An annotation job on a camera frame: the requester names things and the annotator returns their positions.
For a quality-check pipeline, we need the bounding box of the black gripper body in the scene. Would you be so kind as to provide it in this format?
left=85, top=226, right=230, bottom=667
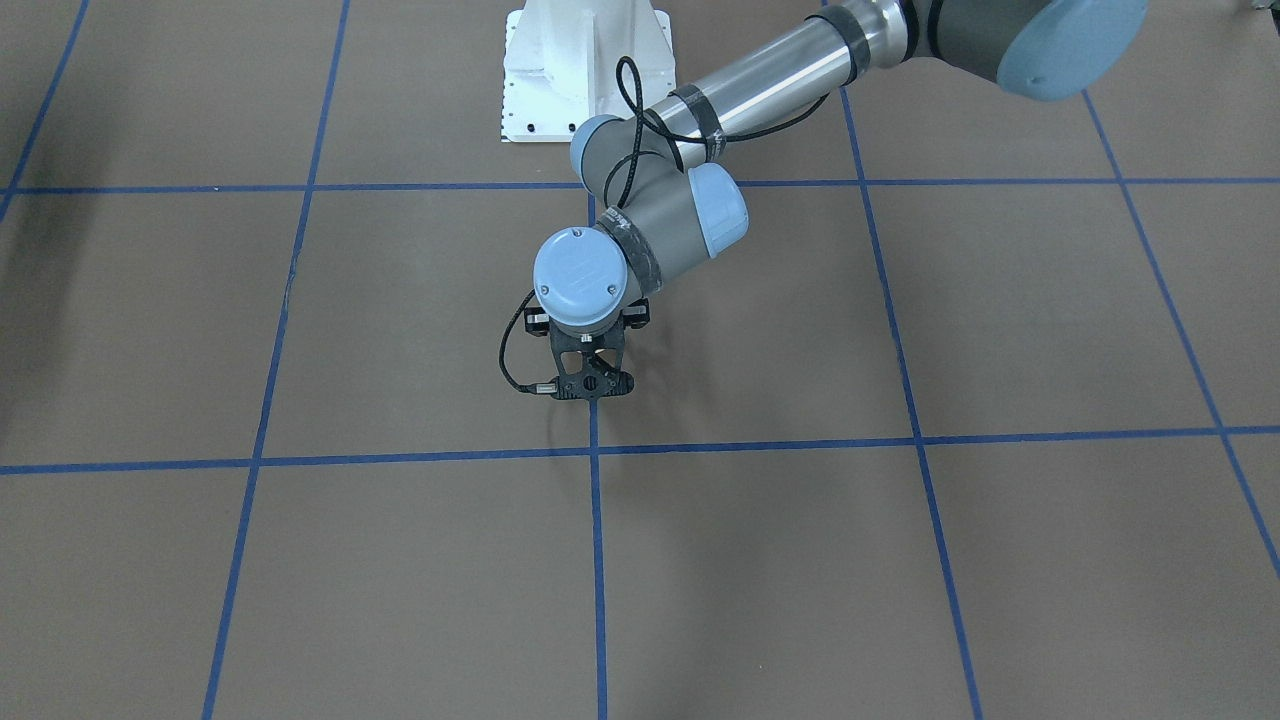
left=524, top=302, right=652, bottom=373

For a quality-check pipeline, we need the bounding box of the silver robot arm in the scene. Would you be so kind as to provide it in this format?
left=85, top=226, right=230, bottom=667
left=511, top=1, right=1147, bottom=395

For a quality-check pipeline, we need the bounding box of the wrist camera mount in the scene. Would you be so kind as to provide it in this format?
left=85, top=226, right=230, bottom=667
left=550, top=347, right=635, bottom=401

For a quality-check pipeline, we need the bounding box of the black camera cable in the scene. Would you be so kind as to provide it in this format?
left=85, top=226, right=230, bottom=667
left=499, top=290, right=557, bottom=395

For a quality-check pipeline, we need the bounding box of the white camera mast base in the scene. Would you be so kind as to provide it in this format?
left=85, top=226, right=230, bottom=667
left=500, top=1, right=676, bottom=143

